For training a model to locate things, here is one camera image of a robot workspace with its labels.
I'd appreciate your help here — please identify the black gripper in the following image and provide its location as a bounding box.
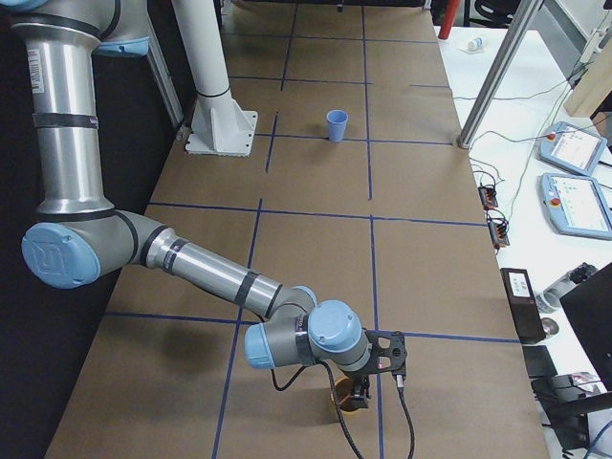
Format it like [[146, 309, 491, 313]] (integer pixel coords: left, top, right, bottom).
[[344, 371, 370, 411]]

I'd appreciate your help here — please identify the blue ribbed plastic cup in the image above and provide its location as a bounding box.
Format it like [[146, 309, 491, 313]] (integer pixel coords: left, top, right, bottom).
[[326, 109, 349, 142]]

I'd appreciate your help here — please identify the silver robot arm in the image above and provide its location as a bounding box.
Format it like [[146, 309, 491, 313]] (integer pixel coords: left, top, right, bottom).
[[1, 1, 378, 409]]

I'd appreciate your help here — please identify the bamboo wooden cup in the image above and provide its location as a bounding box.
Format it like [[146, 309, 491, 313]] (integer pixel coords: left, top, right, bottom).
[[331, 377, 356, 413]]

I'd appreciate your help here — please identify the black box with label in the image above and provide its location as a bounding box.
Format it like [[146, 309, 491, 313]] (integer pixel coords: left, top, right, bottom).
[[500, 268, 546, 344]]

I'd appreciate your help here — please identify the near orange connector module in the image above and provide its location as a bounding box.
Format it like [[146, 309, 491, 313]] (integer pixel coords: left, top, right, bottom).
[[486, 210, 510, 250]]

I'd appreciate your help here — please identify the orange connector module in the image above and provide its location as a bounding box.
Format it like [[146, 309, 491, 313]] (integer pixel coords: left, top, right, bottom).
[[486, 210, 510, 250], [477, 185, 498, 210]]

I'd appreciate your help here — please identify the far orange connector module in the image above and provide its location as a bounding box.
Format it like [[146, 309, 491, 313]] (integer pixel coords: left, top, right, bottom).
[[477, 185, 498, 210]]

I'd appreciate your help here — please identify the black monitor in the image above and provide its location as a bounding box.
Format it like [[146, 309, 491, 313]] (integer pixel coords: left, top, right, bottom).
[[560, 264, 612, 390]]

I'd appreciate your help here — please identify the near teach pendant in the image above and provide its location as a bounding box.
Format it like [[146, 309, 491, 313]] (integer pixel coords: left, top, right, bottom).
[[539, 173, 611, 241]]

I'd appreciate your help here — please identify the teach pendant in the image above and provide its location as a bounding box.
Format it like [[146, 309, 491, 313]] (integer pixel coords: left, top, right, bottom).
[[538, 121, 607, 177], [539, 173, 611, 241]]

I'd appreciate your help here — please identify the far teach pendant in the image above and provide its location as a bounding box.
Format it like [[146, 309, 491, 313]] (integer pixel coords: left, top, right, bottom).
[[538, 121, 607, 177]]

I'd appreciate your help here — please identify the white plastic bottle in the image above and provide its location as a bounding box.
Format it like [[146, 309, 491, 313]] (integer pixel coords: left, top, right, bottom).
[[466, 36, 488, 54]]

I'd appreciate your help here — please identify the wooden board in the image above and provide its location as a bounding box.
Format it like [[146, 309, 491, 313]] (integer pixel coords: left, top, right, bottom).
[[564, 41, 612, 118]]

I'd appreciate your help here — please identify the red cylinder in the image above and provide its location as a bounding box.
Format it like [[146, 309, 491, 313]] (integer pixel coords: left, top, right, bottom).
[[438, 0, 462, 40]]

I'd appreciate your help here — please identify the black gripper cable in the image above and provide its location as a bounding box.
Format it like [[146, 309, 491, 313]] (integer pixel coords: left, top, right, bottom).
[[271, 361, 416, 459]]

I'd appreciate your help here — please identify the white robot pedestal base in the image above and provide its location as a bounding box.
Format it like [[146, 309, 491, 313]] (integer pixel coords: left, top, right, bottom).
[[172, 0, 258, 157]]

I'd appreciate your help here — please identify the aluminium frame post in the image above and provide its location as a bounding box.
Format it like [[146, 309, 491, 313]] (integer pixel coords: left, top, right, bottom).
[[457, 0, 543, 149]]

